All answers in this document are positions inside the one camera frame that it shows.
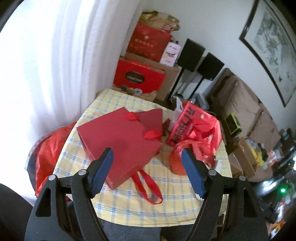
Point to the black speaker stand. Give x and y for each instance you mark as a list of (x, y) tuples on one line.
[(177, 83), (197, 88)]

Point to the black speaker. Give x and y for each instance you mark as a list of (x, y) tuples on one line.
[(190, 55), (210, 66)]

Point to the dark wooden side table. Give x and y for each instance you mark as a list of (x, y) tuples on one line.
[(227, 143)]

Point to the framed ink painting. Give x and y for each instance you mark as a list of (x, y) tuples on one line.
[(272, 41)]

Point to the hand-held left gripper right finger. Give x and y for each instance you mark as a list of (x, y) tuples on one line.
[(192, 171)]

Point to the white curtain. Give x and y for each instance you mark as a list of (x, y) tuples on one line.
[(57, 58)]

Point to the white pink tissue pack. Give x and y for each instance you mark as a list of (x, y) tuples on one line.
[(170, 54)]

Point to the brown cardboard carton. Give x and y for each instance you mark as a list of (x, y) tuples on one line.
[(171, 81)]

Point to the red raffia ribbon ball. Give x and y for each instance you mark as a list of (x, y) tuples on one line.
[(177, 161)]

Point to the green black portable device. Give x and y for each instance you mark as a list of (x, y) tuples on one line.
[(233, 124)]

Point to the white printed carton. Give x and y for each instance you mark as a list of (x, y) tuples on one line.
[(179, 109)]

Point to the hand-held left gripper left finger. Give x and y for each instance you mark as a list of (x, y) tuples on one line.
[(104, 171)]

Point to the gold paper bag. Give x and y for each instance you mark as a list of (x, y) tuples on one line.
[(159, 20)]

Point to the brown sofa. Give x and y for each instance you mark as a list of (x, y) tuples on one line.
[(266, 125)]

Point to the shallow cardboard tray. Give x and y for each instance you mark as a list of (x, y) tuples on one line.
[(245, 162)]

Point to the beige sofa cushion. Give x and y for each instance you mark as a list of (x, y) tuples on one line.
[(242, 99), (266, 126)]

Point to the red plastic bag black lettering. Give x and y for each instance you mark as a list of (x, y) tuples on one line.
[(185, 120)]

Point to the plain red plastic bag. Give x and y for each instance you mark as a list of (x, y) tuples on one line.
[(50, 157)]

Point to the yellow cloth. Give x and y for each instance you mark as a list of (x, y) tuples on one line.
[(259, 157)]

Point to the person's grey trousers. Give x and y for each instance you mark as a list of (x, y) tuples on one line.
[(148, 231)]

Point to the yellow plaid tablecloth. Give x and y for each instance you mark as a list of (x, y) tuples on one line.
[(120, 208)]

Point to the person's black garment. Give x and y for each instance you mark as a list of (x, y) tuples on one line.
[(13, 213)]

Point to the red gold printed gift box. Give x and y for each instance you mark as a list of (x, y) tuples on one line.
[(148, 42)]

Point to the pile of assorted household clutter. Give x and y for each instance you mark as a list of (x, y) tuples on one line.
[(284, 157)]

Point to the red box black oval label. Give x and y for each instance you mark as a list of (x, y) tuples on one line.
[(138, 77)]

